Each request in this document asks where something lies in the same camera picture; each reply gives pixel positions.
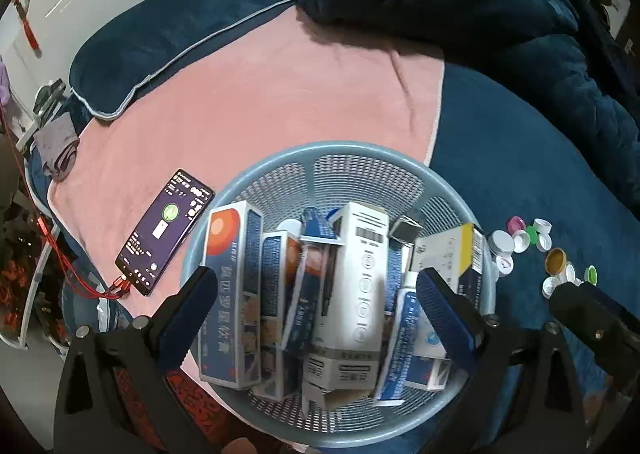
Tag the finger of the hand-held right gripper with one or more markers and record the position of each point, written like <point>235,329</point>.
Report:
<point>585,306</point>

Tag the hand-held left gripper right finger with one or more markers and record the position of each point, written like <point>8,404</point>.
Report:
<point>445,319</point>

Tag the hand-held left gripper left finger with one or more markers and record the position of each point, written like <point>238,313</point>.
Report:
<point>187,314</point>

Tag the pile of bottle caps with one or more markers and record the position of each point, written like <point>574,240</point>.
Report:
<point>500,241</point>

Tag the light blue plastic basket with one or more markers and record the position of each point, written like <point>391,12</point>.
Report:
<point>350,168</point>

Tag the black smartphone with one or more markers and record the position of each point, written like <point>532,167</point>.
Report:
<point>162,234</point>

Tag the red patterned cloth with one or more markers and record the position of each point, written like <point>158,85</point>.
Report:
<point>192,404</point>

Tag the dark blue bed sheet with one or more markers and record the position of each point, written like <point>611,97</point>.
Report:
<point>500,158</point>

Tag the grey purple clothes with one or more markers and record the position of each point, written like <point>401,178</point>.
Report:
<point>57,148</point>

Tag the pink towel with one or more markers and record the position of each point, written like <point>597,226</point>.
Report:
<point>250,98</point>

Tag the metal folding rack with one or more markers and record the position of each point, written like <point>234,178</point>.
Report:
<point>47,101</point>

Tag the dark blue piped pillow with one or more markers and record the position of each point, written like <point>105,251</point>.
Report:
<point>165,33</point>

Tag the purple fluffy cloth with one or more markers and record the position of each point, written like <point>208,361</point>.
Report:
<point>4,83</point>

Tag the red tassel ornament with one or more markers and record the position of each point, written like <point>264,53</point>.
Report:
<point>25,18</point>

